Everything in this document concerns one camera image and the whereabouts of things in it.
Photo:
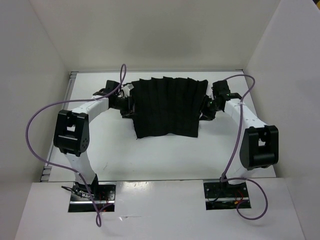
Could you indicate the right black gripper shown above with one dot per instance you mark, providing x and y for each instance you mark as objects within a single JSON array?
[{"x": 206, "y": 115}]

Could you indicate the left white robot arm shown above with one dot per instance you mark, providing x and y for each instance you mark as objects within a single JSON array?
[{"x": 72, "y": 131}]

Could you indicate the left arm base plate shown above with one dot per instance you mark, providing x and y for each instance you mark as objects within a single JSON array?
[{"x": 104, "y": 198}]

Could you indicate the black skirt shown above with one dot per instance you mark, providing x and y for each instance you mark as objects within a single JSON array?
[{"x": 167, "y": 106}]

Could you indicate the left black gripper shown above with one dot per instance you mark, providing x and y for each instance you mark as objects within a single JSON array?
[{"x": 130, "y": 110}]

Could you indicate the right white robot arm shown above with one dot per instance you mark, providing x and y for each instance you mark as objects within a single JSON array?
[{"x": 257, "y": 143}]

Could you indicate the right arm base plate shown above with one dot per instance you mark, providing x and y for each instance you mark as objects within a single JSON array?
[{"x": 224, "y": 196}]

